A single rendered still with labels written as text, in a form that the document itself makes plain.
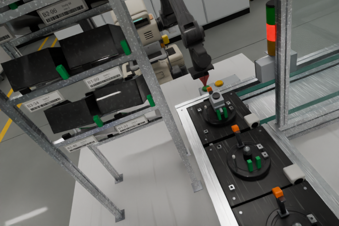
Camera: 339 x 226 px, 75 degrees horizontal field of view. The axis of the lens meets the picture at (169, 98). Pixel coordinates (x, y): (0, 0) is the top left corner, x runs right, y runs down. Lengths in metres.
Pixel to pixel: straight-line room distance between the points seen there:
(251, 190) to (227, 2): 3.66
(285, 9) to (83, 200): 1.04
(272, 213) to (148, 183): 0.50
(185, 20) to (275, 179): 0.63
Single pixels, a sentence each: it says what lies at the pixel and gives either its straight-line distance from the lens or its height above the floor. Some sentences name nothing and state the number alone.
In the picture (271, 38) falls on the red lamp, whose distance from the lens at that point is 0.73.
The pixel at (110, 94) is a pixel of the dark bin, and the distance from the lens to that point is 0.64.
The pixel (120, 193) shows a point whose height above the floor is 0.86.
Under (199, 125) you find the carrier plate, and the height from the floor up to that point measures 0.97.
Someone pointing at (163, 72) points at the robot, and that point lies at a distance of 1.61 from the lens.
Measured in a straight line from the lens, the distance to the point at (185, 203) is 0.92.
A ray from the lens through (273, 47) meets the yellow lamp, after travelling 0.75.
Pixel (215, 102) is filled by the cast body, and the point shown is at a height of 1.08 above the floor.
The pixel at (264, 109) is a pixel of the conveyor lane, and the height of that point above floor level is 0.92.
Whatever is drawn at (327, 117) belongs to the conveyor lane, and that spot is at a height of 0.91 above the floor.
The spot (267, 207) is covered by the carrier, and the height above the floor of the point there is 0.97.
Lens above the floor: 1.67
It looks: 37 degrees down
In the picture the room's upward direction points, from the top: 22 degrees counter-clockwise
